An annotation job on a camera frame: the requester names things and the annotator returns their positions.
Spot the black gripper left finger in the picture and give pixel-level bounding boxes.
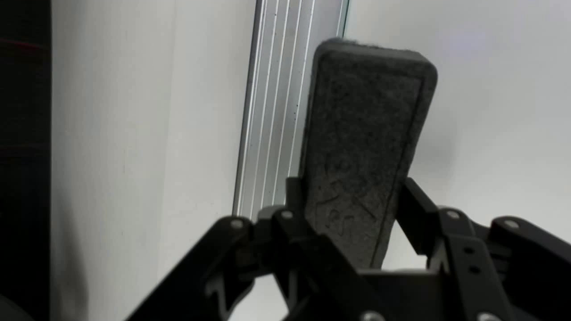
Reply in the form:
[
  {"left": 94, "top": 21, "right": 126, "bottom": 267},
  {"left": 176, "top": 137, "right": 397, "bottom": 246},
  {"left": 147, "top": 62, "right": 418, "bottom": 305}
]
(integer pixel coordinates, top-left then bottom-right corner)
[{"left": 128, "top": 178, "right": 393, "bottom": 321}]

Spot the large white whiteboard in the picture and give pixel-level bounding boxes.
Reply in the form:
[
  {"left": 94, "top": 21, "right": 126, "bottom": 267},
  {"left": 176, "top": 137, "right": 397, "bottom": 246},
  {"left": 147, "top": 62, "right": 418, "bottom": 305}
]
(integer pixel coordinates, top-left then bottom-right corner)
[{"left": 49, "top": 0, "right": 571, "bottom": 321}]

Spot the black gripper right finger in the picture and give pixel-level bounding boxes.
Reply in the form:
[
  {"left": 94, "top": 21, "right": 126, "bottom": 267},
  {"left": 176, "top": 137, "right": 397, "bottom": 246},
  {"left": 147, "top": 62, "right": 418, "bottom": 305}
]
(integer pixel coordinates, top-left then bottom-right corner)
[{"left": 360, "top": 178, "right": 571, "bottom": 321}]

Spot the dark grey felt duster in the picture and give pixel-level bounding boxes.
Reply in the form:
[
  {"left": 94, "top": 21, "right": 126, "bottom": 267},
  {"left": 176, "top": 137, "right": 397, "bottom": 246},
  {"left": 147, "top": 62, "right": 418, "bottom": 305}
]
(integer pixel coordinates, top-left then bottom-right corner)
[{"left": 301, "top": 39, "right": 438, "bottom": 269}]

